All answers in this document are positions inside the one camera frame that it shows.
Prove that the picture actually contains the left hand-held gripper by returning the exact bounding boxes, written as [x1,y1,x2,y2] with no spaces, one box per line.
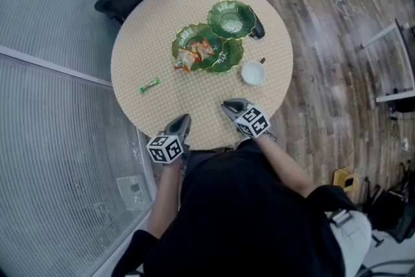
[145,113,193,169]

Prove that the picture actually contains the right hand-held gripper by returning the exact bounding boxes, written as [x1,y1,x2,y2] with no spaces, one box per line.
[220,97,272,139]

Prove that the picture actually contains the green candy wrapper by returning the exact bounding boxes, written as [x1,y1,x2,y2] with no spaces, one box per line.
[139,77,161,95]

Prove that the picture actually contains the beige snack packet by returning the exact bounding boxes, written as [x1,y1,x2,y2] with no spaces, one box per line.
[174,48,196,73]

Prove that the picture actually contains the orange snack packet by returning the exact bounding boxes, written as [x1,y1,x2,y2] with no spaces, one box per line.
[189,37,215,62]

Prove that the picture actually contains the green leaf-shaped tiered tray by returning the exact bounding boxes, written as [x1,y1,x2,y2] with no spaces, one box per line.
[171,0,259,74]

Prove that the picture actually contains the person's right forearm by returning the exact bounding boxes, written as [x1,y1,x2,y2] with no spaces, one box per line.
[255,136,318,199]

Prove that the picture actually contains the person's left forearm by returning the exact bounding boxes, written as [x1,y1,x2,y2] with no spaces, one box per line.
[147,162,185,237]

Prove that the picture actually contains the round table with checkered cloth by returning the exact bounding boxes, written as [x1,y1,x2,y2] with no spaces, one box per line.
[110,0,294,152]

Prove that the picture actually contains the person's dark trousers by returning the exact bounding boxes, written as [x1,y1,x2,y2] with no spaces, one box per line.
[183,147,260,173]

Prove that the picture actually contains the white cup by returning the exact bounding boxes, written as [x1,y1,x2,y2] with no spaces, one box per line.
[241,57,268,86]

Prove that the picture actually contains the black computer mouse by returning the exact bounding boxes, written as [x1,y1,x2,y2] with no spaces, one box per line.
[249,11,267,41]

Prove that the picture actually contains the white floor appliance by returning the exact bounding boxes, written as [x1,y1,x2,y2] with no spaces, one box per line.
[115,174,154,212]

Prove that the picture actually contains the person's black shirt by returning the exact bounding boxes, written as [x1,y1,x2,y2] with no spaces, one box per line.
[112,145,357,277]

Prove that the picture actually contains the yellow floor box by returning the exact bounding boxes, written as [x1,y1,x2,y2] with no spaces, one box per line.
[333,167,361,193]

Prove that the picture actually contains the grey bag with buckle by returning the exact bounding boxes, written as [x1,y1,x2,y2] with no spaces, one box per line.
[327,209,372,277]

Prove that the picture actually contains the black swivel chair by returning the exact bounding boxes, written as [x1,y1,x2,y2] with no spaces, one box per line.
[369,187,415,244]

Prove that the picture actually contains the white floor cable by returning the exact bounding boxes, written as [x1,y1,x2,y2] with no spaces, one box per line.
[335,0,364,18]

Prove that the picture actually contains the white frame desk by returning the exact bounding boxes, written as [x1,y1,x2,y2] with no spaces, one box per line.
[359,18,415,104]

